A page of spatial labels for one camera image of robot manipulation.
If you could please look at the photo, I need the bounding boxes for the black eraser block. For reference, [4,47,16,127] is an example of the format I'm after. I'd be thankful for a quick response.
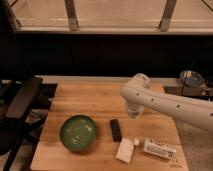
[110,119,122,142]

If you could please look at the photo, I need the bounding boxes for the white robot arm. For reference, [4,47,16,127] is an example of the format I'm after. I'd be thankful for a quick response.
[120,73,213,133]

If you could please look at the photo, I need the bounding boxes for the white labelled tube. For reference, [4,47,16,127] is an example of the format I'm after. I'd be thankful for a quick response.
[143,138,176,160]

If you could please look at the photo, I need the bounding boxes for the white box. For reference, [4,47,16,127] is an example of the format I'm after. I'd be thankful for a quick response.
[116,138,140,164]

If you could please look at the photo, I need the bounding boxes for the green bowl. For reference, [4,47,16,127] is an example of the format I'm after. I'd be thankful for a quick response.
[60,115,97,152]

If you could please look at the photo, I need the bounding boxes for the round metal dish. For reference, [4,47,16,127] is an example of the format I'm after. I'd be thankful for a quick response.
[180,70,204,87]

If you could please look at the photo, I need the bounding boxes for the black office chair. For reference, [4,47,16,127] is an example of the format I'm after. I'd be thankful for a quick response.
[0,77,50,171]

